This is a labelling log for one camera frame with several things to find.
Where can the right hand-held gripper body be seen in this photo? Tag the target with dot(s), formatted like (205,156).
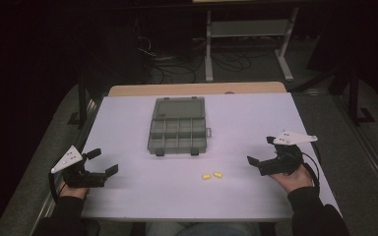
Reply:
(283,160)

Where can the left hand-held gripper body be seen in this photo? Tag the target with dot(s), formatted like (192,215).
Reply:
(78,177)

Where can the person's left hand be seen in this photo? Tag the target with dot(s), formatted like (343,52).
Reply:
(74,191)

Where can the person's right hand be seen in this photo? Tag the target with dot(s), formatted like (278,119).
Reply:
(295,182)

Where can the small yellow piece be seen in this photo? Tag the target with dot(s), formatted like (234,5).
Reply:
(217,174)
(206,176)

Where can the black metal stand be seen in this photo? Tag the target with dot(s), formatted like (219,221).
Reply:
(356,98)
(82,101)

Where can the grey plastic compartment box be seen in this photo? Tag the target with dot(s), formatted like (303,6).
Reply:
(177,128)

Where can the wooden table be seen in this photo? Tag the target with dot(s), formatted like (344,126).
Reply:
(197,89)

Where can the aluminium rail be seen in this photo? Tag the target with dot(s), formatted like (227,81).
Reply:
(62,183)
(367,154)

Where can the white metal table frame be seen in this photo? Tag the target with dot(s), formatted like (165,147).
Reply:
(249,29)

